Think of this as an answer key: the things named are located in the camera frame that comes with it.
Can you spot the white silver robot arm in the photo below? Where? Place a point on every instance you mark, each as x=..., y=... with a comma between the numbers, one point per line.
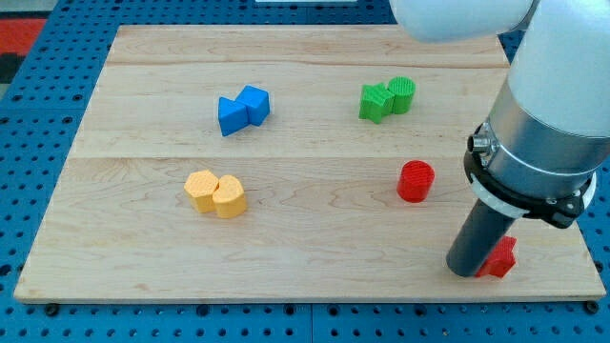
x=537, y=152

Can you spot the green star block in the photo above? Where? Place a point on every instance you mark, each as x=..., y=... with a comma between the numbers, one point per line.
x=376, y=102

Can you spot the red star block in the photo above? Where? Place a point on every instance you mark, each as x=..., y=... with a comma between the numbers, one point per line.
x=501, y=260

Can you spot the blue cube block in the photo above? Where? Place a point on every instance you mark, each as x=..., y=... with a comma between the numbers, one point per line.
x=257, y=103

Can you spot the blue triangle block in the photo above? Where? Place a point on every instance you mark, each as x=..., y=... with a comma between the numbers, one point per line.
x=232, y=116

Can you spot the light wooden board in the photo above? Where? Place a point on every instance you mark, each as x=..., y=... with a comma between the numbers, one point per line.
x=324, y=222

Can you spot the yellow hexagon block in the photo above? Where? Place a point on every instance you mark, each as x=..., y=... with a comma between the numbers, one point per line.
x=200, y=187

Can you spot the red cylinder block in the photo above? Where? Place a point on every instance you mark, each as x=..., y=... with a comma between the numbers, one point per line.
x=415, y=181

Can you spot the green cylinder block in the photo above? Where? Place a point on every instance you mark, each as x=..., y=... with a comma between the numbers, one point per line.
x=403, y=88

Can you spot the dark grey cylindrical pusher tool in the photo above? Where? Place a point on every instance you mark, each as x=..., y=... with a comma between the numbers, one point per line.
x=480, y=233

